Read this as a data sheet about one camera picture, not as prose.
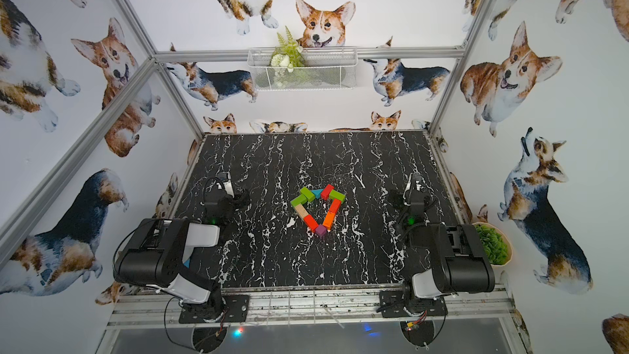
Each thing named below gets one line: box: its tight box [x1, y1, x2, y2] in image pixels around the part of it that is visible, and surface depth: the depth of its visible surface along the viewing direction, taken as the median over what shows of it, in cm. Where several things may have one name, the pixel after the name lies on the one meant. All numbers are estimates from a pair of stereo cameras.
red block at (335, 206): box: [329, 198, 342, 214], surface depth 97 cm
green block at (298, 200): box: [289, 194, 308, 208], surface depth 97 cm
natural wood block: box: [294, 204, 309, 220], surface depth 94 cm
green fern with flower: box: [270, 25, 306, 73], surface depth 85 cm
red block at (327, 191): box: [321, 183, 335, 201], surface depth 100 cm
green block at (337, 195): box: [328, 189, 347, 205], surface depth 99 cm
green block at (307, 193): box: [299, 186, 316, 202], surface depth 100 cm
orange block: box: [322, 210, 336, 229], surface depth 93 cm
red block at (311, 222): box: [303, 214, 319, 232], surface depth 92 cm
